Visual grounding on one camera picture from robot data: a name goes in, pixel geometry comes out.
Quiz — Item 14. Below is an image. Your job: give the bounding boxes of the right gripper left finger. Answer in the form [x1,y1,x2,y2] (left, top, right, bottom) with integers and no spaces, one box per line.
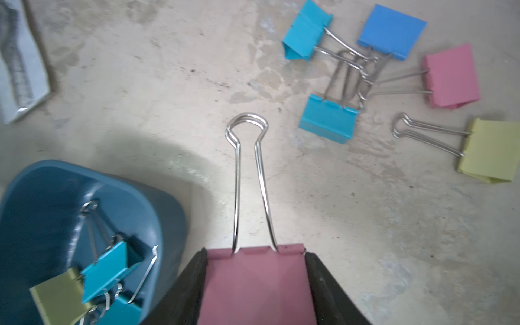
[141,249,208,325]

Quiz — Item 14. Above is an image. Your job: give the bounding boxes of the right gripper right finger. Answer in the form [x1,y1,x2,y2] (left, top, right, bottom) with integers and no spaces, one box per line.
[305,253,371,325]

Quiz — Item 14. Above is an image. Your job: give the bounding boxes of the pink binder clip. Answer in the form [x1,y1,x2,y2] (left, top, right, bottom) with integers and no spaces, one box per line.
[197,112,317,324]
[356,43,481,110]

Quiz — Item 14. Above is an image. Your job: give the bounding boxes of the teal binder clip front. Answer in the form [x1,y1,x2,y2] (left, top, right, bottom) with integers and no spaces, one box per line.
[80,200,144,303]

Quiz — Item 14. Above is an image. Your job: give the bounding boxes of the yellow binder clip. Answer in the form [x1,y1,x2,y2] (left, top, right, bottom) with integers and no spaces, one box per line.
[392,112,519,184]
[30,268,93,325]

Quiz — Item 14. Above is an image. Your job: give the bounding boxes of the teal plastic storage box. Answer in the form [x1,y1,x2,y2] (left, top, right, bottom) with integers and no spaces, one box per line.
[1,160,188,324]

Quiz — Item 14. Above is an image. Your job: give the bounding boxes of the yellow binder clip back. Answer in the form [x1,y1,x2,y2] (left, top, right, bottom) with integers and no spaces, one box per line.
[392,112,519,184]

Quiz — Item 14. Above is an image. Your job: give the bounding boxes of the pink binder clip back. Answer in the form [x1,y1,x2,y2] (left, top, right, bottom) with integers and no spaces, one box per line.
[356,43,481,110]

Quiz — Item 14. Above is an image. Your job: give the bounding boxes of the white ruler package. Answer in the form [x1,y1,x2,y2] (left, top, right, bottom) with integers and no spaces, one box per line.
[1,1,51,125]

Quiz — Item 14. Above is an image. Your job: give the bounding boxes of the blue binder clip back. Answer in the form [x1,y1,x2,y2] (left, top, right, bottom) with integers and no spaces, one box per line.
[343,4,427,107]

